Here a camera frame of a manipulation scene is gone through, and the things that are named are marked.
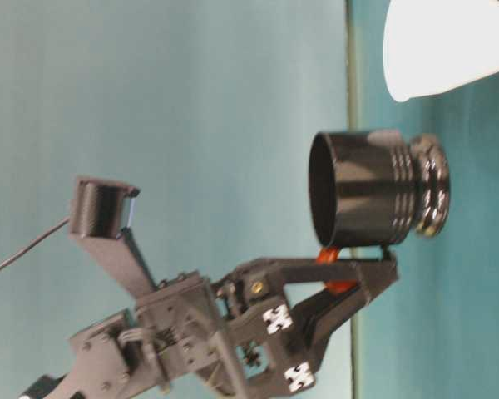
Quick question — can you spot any blue-green table cloth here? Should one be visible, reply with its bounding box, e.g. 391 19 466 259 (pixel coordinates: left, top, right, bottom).
344 0 499 399

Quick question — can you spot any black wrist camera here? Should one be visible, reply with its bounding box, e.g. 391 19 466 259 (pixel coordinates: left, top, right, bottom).
67 175 160 298

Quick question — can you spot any white paper cup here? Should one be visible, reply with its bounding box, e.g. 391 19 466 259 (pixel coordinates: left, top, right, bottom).
383 0 499 104

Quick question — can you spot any black cup holder red handle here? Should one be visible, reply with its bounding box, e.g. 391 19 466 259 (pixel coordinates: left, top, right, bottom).
307 128 452 294

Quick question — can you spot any thin camera wire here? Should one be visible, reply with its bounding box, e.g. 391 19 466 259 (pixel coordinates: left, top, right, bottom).
0 219 72 284

